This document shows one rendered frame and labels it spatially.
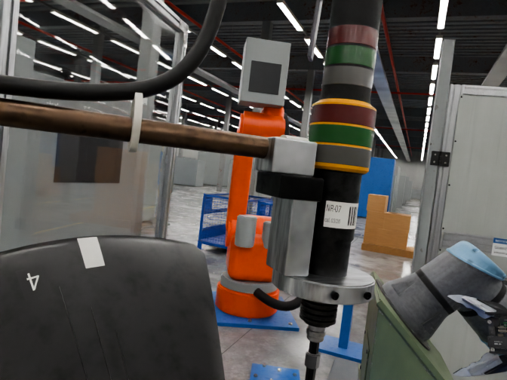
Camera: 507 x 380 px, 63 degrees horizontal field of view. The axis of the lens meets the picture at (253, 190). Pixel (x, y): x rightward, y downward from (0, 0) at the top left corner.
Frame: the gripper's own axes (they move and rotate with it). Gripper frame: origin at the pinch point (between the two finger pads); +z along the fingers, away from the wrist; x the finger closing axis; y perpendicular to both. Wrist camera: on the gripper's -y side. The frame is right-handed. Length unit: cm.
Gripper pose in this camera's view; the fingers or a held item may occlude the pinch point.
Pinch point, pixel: (450, 334)
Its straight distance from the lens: 98.7
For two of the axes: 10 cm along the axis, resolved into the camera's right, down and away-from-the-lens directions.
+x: -1.0, 9.2, -3.7
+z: -7.4, 1.8, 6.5
